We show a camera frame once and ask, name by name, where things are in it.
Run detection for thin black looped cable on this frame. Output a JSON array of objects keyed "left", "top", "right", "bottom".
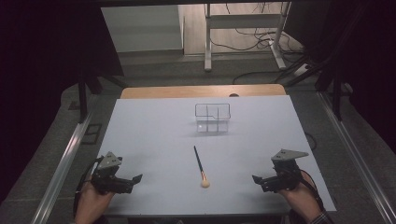
[{"left": 304, "top": 132, "right": 318, "bottom": 152}]

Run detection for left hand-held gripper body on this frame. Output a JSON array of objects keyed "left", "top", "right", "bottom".
[{"left": 90, "top": 151, "right": 134, "bottom": 195}]

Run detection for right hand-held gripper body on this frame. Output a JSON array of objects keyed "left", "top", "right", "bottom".
[{"left": 262, "top": 148, "right": 310, "bottom": 192}]

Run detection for black metal stand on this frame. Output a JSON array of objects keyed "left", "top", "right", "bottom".
[
  {"left": 77, "top": 74, "right": 129, "bottom": 124},
  {"left": 281, "top": 55, "right": 354, "bottom": 121}
]

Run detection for aluminium rail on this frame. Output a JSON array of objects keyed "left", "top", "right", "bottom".
[
  {"left": 317, "top": 91, "right": 396, "bottom": 224},
  {"left": 30, "top": 109, "right": 95, "bottom": 224}
]

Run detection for white metal desk frame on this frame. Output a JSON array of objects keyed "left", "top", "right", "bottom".
[{"left": 204, "top": 2, "right": 292, "bottom": 73}]

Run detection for makeup brush with dark handle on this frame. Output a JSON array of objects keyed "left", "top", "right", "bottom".
[{"left": 193, "top": 145, "right": 211, "bottom": 189}]

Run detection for black curtain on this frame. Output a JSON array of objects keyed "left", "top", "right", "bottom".
[
  {"left": 0, "top": 0, "right": 125, "bottom": 204},
  {"left": 284, "top": 0, "right": 396, "bottom": 155}
]

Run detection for person's left hand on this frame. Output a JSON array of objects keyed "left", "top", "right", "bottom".
[{"left": 74, "top": 180, "right": 116, "bottom": 224}]

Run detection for white table mat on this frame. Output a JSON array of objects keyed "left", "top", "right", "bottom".
[{"left": 94, "top": 94, "right": 337, "bottom": 217}]

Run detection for white power strip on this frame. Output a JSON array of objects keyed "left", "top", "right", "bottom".
[{"left": 293, "top": 63, "right": 313, "bottom": 77}]

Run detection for tangled black floor cables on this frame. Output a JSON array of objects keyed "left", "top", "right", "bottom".
[{"left": 209, "top": 2, "right": 304, "bottom": 53}]

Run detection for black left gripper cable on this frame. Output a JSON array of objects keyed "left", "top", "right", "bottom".
[{"left": 73, "top": 157, "right": 106, "bottom": 218}]

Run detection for clear acrylic organizer box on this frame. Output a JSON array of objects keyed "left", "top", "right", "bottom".
[{"left": 194, "top": 103, "right": 232, "bottom": 133}]

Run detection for long black floor cable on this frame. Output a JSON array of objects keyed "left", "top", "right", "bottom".
[{"left": 232, "top": 70, "right": 283, "bottom": 85}]

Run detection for person's right hand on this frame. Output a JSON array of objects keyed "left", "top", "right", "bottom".
[{"left": 277, "top": 171, "right": 325, "bottom": 219}]

